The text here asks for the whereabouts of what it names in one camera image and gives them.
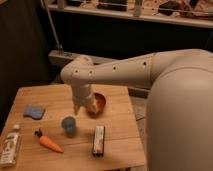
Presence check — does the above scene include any blue plastic cup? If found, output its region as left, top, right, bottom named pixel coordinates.
left=61, top=116, right=76, bottom=135

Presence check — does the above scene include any wall shelf with clutter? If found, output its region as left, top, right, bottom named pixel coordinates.
left=41, top=0, right=213, bottom=29

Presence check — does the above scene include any metal lamp pole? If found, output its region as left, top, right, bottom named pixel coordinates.
left=43, top=0, right=64, bottom=55

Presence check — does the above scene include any orange carrot-shaped pepper toy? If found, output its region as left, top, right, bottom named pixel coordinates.
left=34, top=130, right=64, bottom=153

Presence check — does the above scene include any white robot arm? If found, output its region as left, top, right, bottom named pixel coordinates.
left=61, top=49, right=213, bottom=171

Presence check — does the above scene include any orange red bowl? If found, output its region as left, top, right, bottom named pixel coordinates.
left=86, top=93, right=106, bottom=116

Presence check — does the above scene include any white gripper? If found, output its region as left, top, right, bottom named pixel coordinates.
left=72, top=84, right=98, bottom=115

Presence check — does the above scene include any white tube with cap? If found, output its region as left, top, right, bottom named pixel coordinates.
left=0, top=124, right=21, bottom=167

